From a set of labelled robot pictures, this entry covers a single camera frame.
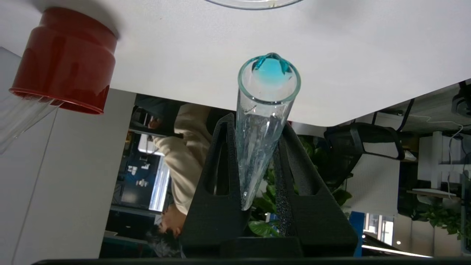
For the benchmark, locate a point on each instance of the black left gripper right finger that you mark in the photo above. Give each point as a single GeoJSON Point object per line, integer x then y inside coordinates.
{"type": "Point", "coordinates": [316, 217]}

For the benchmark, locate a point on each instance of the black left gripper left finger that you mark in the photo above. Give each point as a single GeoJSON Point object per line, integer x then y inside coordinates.
{"type": "Point", "coordinates": [213, 217]}

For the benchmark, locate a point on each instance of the test tube with blue-green liquid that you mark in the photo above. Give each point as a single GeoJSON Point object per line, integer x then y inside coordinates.
{"type": "Point", "coordinates": [257, 147]}

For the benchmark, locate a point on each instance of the empty clear glass tube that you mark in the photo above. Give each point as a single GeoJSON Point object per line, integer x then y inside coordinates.
{"type": "Point", "coordinates": [14, 121]}

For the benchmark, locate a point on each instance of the green leafy plant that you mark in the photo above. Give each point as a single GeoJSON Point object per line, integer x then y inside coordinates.
{"type": "Point", "coordinates": [268, 206]}

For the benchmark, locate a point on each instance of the person in cream sweater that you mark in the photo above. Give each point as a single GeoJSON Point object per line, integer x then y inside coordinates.
{"type": "Point", "coordinates": [187, 154]}

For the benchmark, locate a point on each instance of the lit computer monitor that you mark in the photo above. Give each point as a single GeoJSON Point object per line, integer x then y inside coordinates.
{"type": "Point", "coordinates": [145, 176]}

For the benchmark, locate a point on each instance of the black office chair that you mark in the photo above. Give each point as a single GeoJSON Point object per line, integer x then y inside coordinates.
{"type": "Point", "coordinates": [368, 141]}

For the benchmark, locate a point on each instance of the small green potted plant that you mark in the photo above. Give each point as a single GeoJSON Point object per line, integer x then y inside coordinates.
{"type": "Point", "coordinates": [441, 217]}

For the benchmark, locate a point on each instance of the dark red cup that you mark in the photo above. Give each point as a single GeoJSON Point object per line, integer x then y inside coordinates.
{"type": "Point", "coordinates": [66, 62]}

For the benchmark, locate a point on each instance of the clear glass beaker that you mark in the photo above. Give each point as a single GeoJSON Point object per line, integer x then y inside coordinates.
{"type": "Point", "coordinates": [254, 3]}

